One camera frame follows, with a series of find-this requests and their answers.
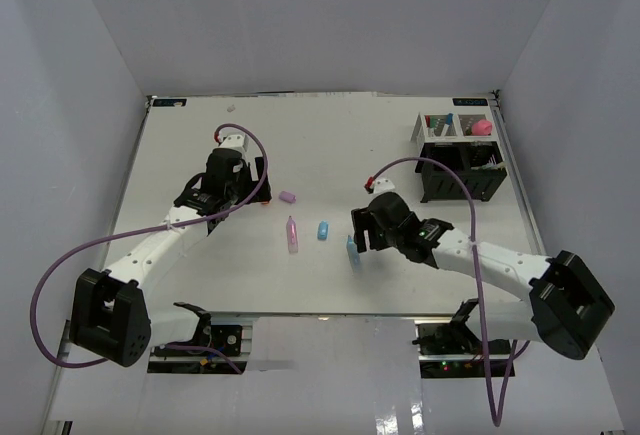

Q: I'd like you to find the pink stubby highlighter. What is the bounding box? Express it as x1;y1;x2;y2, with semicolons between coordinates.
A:
286;216;299;254

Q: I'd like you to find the white mesh organizer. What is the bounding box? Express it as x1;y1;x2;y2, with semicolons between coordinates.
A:
410;113;497;147

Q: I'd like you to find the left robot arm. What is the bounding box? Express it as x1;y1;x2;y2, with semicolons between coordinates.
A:
69;133;270;367

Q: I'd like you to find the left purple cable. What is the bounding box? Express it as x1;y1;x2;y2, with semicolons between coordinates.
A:
29;124;269;374

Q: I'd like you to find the blue stubby highlighter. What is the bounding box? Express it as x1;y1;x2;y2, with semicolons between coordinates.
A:
346;235;361;270

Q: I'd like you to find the right blue table label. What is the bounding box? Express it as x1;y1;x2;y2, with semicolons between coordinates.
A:
452;97;489;107

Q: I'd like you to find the blue table label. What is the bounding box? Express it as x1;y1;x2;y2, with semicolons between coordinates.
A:
152;98;187;107
452;97;489;107

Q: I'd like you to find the black mesh organizer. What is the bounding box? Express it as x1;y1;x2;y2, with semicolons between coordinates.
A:
415;142;507;203

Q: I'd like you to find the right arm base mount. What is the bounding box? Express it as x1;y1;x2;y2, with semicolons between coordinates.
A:
412;320;485;380

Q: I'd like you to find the purple highlighter cap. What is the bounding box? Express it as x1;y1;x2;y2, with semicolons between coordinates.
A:
278;191;297;204

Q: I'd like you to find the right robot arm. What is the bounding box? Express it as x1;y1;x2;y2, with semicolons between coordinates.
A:
351;192;615;360

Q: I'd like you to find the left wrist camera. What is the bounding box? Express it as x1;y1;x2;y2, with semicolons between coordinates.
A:
214;132;250;158

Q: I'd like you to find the purple cable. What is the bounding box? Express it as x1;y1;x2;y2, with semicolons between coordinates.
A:
29;124;269;374
369;157;531;427

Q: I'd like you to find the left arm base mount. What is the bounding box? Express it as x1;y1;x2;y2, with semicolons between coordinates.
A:
147;323;253;375

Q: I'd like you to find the blue highlighter cap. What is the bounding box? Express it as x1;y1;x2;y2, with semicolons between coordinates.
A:
317;221;329;241

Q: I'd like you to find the blue capped marker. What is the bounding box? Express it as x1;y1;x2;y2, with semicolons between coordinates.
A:
440;113;454;137

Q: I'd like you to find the left blue table label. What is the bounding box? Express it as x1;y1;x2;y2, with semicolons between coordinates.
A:
152;98;187;107

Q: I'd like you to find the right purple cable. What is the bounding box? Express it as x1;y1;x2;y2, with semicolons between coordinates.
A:
369;157;531;427

